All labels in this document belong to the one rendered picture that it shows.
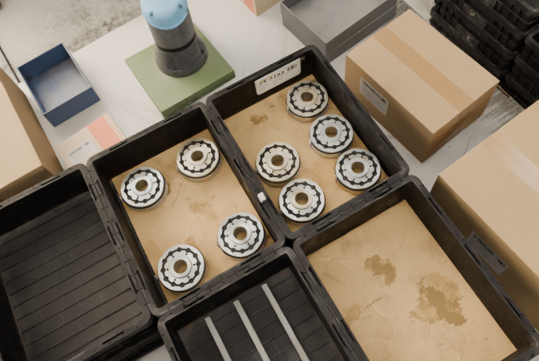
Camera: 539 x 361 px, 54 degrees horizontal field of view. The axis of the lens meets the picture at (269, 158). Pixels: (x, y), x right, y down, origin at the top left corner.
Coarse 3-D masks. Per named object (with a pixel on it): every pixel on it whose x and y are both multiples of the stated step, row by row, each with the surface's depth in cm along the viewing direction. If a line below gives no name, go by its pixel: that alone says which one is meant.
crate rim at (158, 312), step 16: (176, 112) 122; (208, 112) 121; (224, 144) 117; (96, 160) 119; (96, 176) 116; (256, 192) 111; (112, 208) 113; (112, 224) 111; (272, 224) 108; (128, 256) 108; (224, 272) 104; (144, 288) 106; (208, 288) 103; (176, 304) 102
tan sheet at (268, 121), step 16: (304, 80) 134; (272, 96) 133; (240, 112) 132; (256, 112) 132; (272, 112) 131; (336, 112) 129; (240, 128) 130; (256, 128) 130; (272, 128) 129; (288, 128) 129; (304, 128) 128; (240, 144) 128; (256, 144) 128; (304, 144) 126; (352, 144) 125; (304, 160) 125; (320, 160) 124; (336, 160) 124; (304, 176) 123; (320, 176) 122; (384, 176) 121; (272, 192) 122; (336, 192) 120; (288, 224) 118
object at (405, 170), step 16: (304, 48) 126; (272, 64) 125; (240, 80) 124; (336, 80) 122; (352, 96) 119; (224, 128) 119; (384, 144) 114; (240, 160) 115; (400, 160) 112; (256, 176) 113; (400, 176) 110; (368, 192) 109; (272, 208) 109; (336, 208) 108; (320, 224) 107; (288, 240) 108
